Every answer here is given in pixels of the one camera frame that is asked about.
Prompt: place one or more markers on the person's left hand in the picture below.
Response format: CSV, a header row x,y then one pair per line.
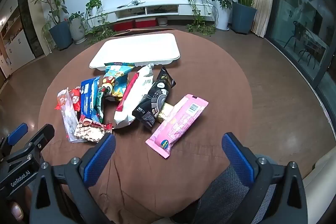
x,y
16,209

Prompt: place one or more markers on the blue snack packet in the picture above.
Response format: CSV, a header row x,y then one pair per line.
x,y
88,98

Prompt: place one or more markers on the white and red snack packet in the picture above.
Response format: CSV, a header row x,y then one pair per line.
x,y
134,100

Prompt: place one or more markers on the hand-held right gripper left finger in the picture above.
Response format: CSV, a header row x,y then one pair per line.
x,y
101,153

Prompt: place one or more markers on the small grey pot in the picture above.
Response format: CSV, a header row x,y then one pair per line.
x,y
162,21

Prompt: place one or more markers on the pink snack packet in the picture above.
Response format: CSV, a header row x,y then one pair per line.
x,y
178,124

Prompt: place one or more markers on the glass sliding door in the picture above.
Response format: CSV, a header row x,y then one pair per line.
x,y
296,3

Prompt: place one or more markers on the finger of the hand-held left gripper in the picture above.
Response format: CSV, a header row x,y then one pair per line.
x,y
17,132
39,138

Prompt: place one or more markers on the white foam tray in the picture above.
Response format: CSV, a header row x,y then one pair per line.
x,y
136,48

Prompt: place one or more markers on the gold snack packet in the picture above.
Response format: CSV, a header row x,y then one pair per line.
x,y
164,112

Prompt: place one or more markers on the small red white candy packet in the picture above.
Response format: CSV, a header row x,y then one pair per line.
x,y
90,132

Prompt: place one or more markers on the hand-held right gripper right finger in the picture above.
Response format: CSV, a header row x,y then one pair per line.
x,y
236,158

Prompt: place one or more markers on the cream chair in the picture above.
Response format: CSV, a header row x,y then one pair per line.
x,y
320,174

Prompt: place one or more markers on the clear snack packet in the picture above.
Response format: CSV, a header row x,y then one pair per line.
x,y
67,116

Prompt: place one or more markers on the plant in white ribbed pot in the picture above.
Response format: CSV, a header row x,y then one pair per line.
x,y
77,29

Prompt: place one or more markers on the tall plant in dark pot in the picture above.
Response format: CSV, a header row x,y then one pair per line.
x,y
60,35

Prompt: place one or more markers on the trailing vine plant on stand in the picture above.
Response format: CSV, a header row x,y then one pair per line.
x,y
94,6

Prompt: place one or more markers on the white floating television cabinet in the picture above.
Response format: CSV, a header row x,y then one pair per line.
x,y
183,7

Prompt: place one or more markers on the bushy plant in white pot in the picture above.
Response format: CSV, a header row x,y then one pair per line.
x,y
223,16

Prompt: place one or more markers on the panda print snack packet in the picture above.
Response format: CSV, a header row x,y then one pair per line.
x,y
116,79

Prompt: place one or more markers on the green snack packet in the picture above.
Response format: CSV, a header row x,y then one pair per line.
x,y
100,106

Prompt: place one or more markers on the person's grey trousers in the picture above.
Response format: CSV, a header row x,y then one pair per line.
x,y
225,195

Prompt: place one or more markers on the red storage box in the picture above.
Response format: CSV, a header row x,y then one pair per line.
x,y
145,23
123,26

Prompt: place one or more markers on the black snack packet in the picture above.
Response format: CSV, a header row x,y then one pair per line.
x,y
155,98

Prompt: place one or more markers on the black outdoor chair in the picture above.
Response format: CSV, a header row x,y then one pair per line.
x,y
298,35

